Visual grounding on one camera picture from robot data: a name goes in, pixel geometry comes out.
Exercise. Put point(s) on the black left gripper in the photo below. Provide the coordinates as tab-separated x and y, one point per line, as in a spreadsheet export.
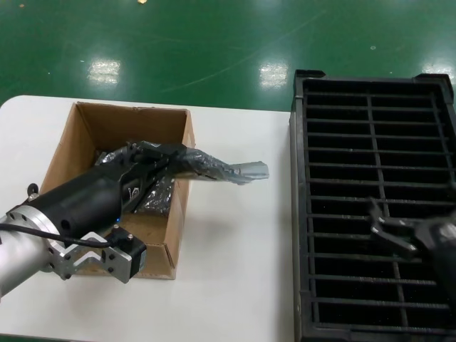
82	203

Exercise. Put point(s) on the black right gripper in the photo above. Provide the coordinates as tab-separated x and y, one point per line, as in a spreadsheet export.
441	249

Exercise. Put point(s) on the grey antistatic bubble bag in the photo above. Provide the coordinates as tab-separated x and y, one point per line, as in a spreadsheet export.
206	164

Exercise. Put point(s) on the brown cardboard box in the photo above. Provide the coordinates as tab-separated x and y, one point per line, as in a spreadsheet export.
107	119

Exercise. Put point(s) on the black slotted plastic container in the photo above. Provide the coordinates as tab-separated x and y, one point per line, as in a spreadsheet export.
303	178

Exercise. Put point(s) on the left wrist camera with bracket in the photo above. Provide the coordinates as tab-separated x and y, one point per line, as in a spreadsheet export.
121	260

